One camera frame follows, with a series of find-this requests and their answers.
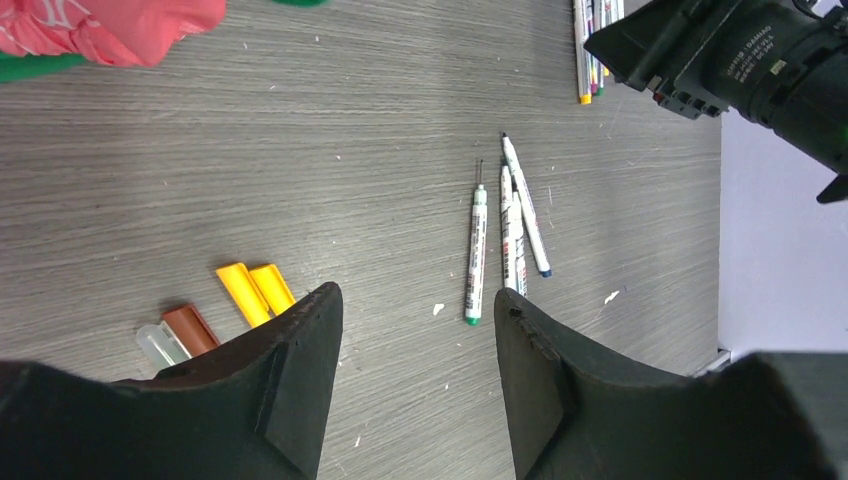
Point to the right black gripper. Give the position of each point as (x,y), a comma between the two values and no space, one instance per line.
(778,63)

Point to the green cloth garment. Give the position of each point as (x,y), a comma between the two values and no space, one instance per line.
(33,66)

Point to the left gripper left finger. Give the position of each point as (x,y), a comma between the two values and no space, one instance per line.
(255,407)

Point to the green-end marker pen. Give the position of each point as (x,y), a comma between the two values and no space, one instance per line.
(477,248)

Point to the red-brown pen cap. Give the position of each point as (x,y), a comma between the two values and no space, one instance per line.
(191,329)

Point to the blue-end marker pen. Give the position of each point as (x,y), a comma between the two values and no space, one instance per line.
(527,207)

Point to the pink patterned shirt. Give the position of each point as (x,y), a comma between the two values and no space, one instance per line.
(106,26)

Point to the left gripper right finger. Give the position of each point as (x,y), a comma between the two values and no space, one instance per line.
(577,409)

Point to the orange pen cap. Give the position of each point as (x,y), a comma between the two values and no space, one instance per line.
(241,287)

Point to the green pen cap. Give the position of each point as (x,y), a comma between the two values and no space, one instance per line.
(161,345)

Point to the yellow pen cap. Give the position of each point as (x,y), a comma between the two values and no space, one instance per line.
(273,288)

